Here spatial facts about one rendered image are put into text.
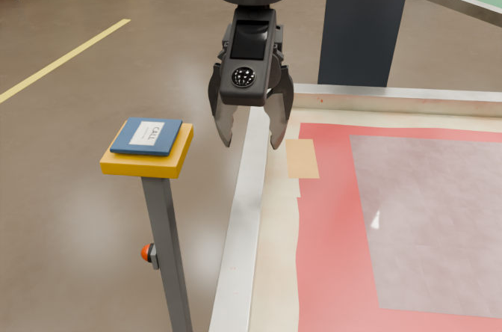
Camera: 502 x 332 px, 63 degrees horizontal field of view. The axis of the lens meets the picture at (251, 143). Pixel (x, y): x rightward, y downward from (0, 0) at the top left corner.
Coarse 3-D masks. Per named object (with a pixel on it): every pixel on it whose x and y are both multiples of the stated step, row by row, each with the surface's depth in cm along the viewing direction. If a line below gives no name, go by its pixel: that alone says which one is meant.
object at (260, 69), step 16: (240, 16) 44; (256, 16) 44; (272, 16) 44; (240, 32) 43; (256, 32) 43; (272, 32) 43; (240, 48) 42; (256, 48) 42; (272, 48) 44; (224, 64) 42; (240, 64) 41; (256, 64) 41; (224, 80) 41; (240, 80) 40; (256, 80) 40; (224, 96) 41; (240, 96) 40; (256, 96) 40
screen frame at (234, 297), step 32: (320, 96) 78; (352, 96) 77; (384, 96) 77; (416, 96) 77; (448, 96) 77; (480, 96) 77; (256, 128) 68; (256, 160) 61; (256, 192) 55; (256, 224) 50; (224, 256) 46; (256, 256) 48; (224, 288) 43; (224, 320) 40
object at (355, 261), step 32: (320, 224) 55; (352, 224) 55; (384, 224) 55; (416, 224) 55; (448, 224) 55; (480, 224) 55; (320, 256) 51; (352, 256) 51; (384, 256) 51; (416, 256) 51; (448, 256) 51; (480, 256) 51; (320, 288) 47; (352, 288) 47; (384, 288) 47; (416, 288) 47; (448, 288) 47; (480, 288) 47; (320, 320) 44; (352, 320) 44; (384, 320) 44; (416, 320) 44; (448, 320) 44; (480, 320) 44
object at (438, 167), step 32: (320, 128) 74; (352, 128) 74; (384, 128) 74; (416, 128) 74; (320, 160) 67; (352, 160) 67; (384, 160) 66; (416, 160) 66; (448, 160) 66; (480, 160) 66; (320, 192) 60; (352, 192) 60; (384, 192) 60; (416, 192) 60; (448, 192) 60; (480, 192) 60
